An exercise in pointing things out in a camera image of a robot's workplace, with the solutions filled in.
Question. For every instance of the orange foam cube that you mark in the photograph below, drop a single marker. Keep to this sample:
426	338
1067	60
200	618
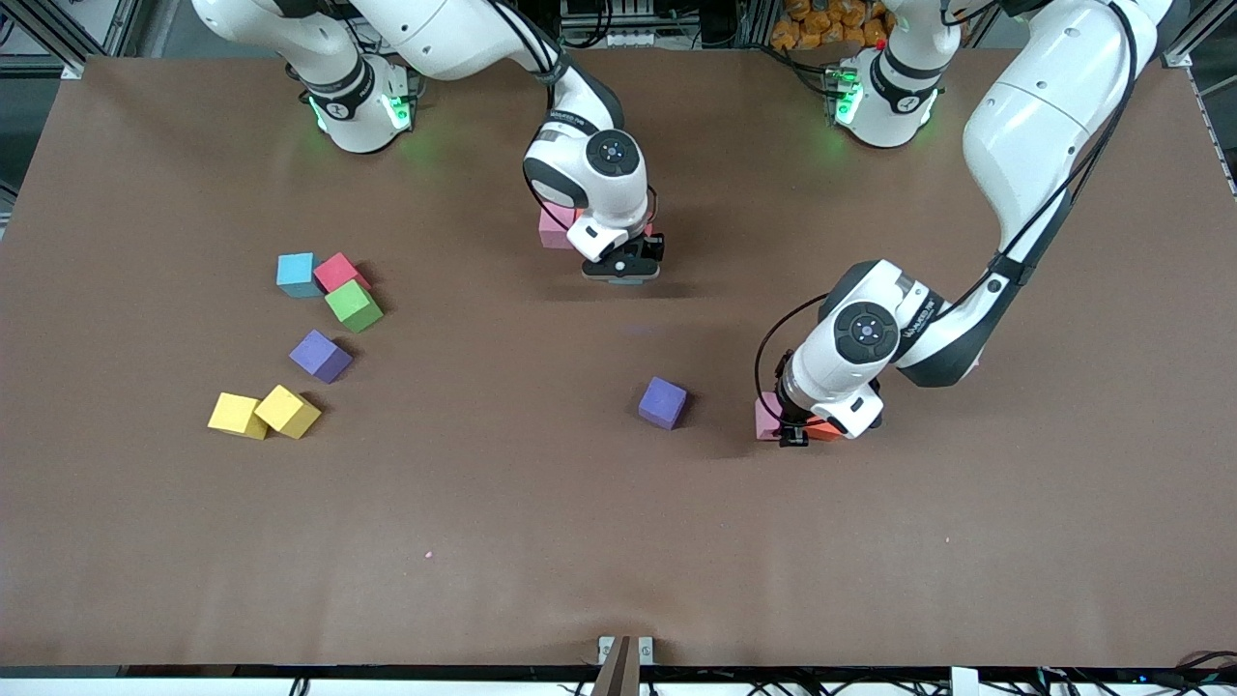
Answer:
823	432

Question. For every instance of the purple foam cube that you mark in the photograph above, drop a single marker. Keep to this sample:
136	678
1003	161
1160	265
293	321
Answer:
662	400
319	355

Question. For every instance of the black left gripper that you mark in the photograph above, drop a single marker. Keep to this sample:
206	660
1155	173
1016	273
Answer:
794	420

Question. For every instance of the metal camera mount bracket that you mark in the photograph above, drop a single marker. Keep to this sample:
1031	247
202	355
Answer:
618	672

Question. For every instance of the orange snack bag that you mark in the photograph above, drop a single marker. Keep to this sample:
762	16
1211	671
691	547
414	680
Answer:
821	24

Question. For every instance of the cyan foam cube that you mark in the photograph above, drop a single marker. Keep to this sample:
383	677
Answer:
626	280
296	273

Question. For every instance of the grey electronics box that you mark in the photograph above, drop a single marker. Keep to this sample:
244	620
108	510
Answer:
628	39

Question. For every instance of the green foam cube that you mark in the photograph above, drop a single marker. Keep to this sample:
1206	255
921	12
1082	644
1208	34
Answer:
351	304

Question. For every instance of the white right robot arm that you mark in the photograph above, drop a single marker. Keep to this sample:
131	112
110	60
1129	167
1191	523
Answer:
445	39

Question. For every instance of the aluminium frame profile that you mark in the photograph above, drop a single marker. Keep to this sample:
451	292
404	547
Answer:
1208	24
48	34

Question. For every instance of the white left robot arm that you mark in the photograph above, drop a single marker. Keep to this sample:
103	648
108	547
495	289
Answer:
1044	135

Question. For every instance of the yellow foam cube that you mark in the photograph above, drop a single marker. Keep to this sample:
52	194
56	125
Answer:
286	409
235	413

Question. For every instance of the pink foam cube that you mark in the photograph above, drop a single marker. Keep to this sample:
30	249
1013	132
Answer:
553	230
765	416

